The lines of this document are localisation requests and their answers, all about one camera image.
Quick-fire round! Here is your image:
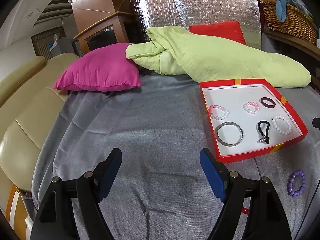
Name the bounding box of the light green folded quilt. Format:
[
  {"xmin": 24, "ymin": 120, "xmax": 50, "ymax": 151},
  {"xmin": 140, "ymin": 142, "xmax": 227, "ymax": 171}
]
[{"xmin": 125, "ymin": 26, "xmax": 311, "ymax": 88}]

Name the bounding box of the magenta pillow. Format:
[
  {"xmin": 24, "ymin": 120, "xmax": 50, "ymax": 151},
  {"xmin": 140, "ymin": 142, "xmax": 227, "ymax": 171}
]
[{"xmin": 53, "ymin": 43, "xmax": 141, "ymax": 92}]

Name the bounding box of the maroon band bracelet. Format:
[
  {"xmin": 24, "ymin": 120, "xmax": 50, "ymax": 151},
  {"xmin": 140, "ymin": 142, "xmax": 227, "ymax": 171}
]
[{"xmin": 260, "ymin": 96, "xmax": 277, "ymax": 110}]

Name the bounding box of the orange box lid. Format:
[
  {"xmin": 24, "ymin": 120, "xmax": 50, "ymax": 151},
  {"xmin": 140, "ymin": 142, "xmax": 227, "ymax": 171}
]
[{"xmin": 5, "ymin": 185, "xmax": 28, "ymax": 239}]

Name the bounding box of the red cushion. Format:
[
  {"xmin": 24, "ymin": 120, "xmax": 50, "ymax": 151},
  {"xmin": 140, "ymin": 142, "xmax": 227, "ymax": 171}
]
[{"xmin": 189, "ymin": 21, "xmax": 246, "ymax": 45}]

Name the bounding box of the red shallow box tray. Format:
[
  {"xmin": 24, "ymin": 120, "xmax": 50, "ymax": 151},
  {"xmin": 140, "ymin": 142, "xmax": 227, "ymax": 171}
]
[{"xmin": 200, "ymin": 79, "xmax": 308, "ymax": 163}]

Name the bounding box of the pale pink bead bracelet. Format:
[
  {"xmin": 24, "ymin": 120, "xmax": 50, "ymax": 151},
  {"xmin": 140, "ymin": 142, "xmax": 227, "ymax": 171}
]
[{"xmin": 242, "ymin": 101, "xmax": 260, "ymax": 116}]

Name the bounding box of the pink multicolour bead bracelet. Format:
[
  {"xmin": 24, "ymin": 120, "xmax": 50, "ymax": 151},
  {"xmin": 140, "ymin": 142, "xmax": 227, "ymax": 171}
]
[{"xmin": 208, "ymin": 104, "xmax": 230, "ymax": 121}]

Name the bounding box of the white pearl bead bracelet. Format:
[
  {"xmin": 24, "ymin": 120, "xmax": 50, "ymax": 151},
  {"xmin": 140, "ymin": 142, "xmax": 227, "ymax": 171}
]
[{"xmin": 271, "ymin": 115, "xmax": 293, "ymax": 135}]

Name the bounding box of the black hair tie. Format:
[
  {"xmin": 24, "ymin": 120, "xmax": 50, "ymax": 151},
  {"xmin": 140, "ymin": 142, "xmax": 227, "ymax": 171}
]
[{"xmin": 256, "ymin": 120, "xmax": 271, "ymax": 145}]

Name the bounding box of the wicker basket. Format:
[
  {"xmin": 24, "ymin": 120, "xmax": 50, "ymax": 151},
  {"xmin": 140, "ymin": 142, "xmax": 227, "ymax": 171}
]
[{"xmin": 260, "ymin": 1, "xmax": 318, "ymax": 46}]

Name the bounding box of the wooden side table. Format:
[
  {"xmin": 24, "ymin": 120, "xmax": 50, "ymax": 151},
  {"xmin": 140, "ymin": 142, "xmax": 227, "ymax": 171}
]
[{"xmin": 261, "ymin": 25, "xmax": 319, "ymax": 93}]

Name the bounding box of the cream leather sofa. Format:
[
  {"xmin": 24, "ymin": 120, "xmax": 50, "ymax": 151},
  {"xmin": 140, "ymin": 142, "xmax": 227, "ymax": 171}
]
[{"xmin": 1, "ymin": 53, "xmax": 78, "ymax": 211}]

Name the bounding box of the silver foil insulation panel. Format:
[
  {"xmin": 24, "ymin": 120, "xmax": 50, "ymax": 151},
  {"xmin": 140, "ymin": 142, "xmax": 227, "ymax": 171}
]
[{"xmin": 133, "ymin": 0, "xmax": 261, "ymax": 49}]

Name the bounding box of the wooden cabinet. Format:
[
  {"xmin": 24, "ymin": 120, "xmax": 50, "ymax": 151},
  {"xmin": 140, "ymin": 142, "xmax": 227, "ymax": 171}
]
[{"xmin": 74, "ymin": 11, "xmax": 136, "ymax": 55}]

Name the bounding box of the grey bed blanket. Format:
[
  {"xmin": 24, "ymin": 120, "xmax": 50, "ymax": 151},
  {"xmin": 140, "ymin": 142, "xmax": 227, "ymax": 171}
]
[{"xmin": 31, "ymin": 72, "xmax": 319, "ymax": 239}]

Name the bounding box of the purple bead bracelet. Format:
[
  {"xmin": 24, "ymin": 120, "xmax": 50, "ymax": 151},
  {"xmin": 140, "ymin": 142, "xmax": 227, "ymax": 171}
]
[{"xmin": 286, "ymin": 169, "xmax": 306, "ymax": 197}]

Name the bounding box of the blue cloth in basket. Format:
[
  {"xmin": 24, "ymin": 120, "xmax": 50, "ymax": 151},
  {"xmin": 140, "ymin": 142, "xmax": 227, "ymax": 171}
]
[{"xmin": 276, "ymin": 0, "xmax": 289, "ymax": 22}]

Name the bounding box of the silver bangle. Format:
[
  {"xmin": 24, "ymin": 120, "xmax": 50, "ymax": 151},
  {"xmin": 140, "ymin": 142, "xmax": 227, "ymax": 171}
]
[{"xmin": 215, "ymin": 121, "xmax": 244, "ymax": 147}]

